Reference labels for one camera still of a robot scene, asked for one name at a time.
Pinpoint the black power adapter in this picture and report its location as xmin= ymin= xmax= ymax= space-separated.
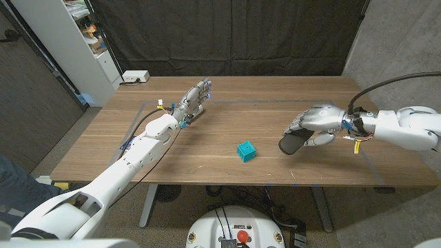
xmin=291 ymin=220 xmax=308 ymax=248

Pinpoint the white shelf cabinet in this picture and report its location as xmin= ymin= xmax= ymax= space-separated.
xmin=10 ymin=0 xmax=124 ymax=107

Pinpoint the white power strip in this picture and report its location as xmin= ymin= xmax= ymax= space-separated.
xmin=122 ymin=70 xmax=151 ymax=83

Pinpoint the black glasses case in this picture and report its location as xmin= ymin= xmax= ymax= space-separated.
xmin=278 ymin=127 xmax=315 ymax=156

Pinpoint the teal plastic block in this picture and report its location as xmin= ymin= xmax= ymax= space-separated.
xmin=236 ymin=140 xmax=257 ymax=163

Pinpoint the black door handle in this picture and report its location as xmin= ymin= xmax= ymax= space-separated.
xmin=0 ymin=29 xmax=21 ymax=44

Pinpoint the yellow toy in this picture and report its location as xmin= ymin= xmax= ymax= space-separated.
xmin=81 ymin=23 xmax=98 ymax=39

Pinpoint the white robot torso base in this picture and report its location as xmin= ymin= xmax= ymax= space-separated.
xmin=185 ymin=205 xmax=286 ymax=248

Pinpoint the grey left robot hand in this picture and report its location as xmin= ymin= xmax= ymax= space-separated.
xmin=172 ymin=77 xmax=212 ymax=130

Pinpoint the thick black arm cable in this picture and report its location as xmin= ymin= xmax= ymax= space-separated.
xmin=347 ymin=71 xmax=441 ymax=114
xmin=116 ymin=107 xmax=175 ymax=162

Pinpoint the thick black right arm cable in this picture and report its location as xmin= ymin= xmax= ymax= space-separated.
xmin=347 ymin=71 xmax=441 ymax=114

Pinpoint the cardboard box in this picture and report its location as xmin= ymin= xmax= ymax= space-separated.
xmin=90 ymin=37 xmax=107 ymax=54

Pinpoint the grey metal table leg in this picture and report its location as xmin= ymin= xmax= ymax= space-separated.
xmin=139 ymin=184 xmax=159 ymax=229
xmin=309 ymin=185 xmax=334 ymax=234

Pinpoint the black fabric backdrop curtain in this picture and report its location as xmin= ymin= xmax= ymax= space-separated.
xmin=88 ymin=0 xmax=371 ymax=77

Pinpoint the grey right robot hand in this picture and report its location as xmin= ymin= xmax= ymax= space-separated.
xmin=282 ymin=104 xmax=352 ymax=147

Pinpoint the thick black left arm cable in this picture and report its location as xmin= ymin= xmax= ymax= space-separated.
xmin=116 ymin=107 xmax=175 ymax=162

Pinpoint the person's leg in jeans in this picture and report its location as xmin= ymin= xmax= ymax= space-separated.
xmin=0 ymin=153 xmax=72 ymax=228

